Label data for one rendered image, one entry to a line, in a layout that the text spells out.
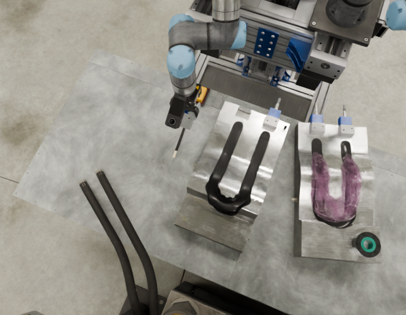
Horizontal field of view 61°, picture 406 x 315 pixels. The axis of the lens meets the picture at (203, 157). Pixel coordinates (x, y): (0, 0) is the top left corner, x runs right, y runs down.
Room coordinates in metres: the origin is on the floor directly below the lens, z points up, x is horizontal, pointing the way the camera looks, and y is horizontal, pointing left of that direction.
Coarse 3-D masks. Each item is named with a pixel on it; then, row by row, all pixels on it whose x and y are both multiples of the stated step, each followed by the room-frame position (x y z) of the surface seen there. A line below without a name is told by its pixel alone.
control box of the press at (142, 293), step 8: (136, 288) -0.11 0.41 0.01; (144, 296) -0.16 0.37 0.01; (160, 296) -0.16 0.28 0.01; (128, 304) -0.20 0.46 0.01; (144, 304) -0.20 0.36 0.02; (160, 304) -0.20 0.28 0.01; (32, 312) -0.10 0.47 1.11; (40, 312) -0.11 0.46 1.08; (120, 312) -0.24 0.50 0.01; (128, 312) -0.20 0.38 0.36; (144, 312) -0.23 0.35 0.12; (160, 312) -0.25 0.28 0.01
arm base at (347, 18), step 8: (336, 0) 0.85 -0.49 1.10; (344, 0) 0.82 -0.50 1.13; (328, 8) 0.85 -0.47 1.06; (336, 8) 0.84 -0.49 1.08; (344, 8) 0.81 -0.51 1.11; (352, 8) 0.80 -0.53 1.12; (360, 8) 0.80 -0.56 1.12; (368, 8) 0.81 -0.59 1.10; (328, 16) 0.83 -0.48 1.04; (336, 16) 0.81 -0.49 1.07; (344, 16) 0.80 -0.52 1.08; (352, 16) 0.79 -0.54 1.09; (360, 16) 0.80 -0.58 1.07; (336, 24) 0.80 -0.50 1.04; (344, 24) 0.79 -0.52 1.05; (352, 24) 0.78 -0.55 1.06; (360, 24) 0.79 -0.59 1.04
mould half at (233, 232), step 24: (240, 120) 0.51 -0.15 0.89; (216, 144) 0.42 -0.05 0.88; (240, 144) 0.41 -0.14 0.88; (240, 168) 0.32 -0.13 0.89; (264, 168) 0.32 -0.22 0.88; (192, 192) 0.24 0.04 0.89; (264, 192) 0.22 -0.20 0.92; (192, 216) 0.16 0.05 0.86; (216, 216) 0.16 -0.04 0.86; (240, 216) 0.15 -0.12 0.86; (216, 240) 0.08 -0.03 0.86; (240, 240) 0.07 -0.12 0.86
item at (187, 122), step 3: (195, 102) 0.57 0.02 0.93; (186, 111) 0.53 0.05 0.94; (186, 114) 0.51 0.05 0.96; (189, 114) 0.51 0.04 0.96; (183, 117) 0.50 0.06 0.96; (186, 117) 0.50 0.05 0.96; (189, 117) 0.50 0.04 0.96; (183, 120) 0.49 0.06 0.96; (186, 120) 0.49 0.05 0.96; (189, 120) 0.49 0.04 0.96; (183, 123) 0.48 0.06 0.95; (186, 123) 0.48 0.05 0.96; (189, 123) 0.48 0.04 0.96; (192, 123) 0.50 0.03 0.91; (183, 126) 0.49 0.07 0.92; (186, 126) 0.48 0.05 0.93; (189, 126) 0.48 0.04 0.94; (189, 129) 0.47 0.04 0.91
